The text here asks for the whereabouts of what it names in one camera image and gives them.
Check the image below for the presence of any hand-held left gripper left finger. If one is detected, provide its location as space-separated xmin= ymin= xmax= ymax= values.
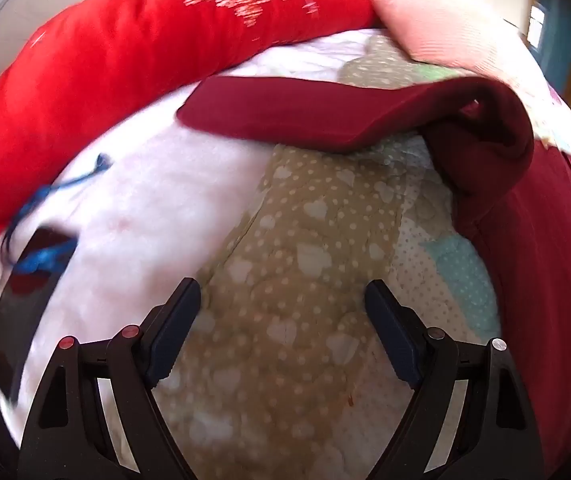
xmin=18 ymin=277 xmax=202 ymax=480

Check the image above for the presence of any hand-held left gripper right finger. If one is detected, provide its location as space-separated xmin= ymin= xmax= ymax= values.
xmin=364 ymin=279 xmax=546 ymax=480

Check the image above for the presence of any dark red garment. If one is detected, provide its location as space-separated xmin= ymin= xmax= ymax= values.
xmin=176 ymin=76 xmax=571 ymax=480

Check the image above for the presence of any patchwork quilted bed cover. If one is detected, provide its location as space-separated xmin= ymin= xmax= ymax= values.
xmin=153 ymin=27 xmax=571 ymax=480

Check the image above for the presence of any white cloth with blue print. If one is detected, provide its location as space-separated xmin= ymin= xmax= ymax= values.
xmin=0 ymin=67 xmax=279 ymax=461

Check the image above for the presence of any red pillow with white print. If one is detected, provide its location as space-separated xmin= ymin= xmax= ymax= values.
xmin=0 ymin=0 xmax=381 ymax=252

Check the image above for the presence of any pink towel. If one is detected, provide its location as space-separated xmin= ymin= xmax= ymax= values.
xmin=360 ymin=0 xmax=546 ymax=92

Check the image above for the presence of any blue cord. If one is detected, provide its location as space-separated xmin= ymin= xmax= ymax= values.
xmin=2 ymin=152 xmax=112 ymax=273

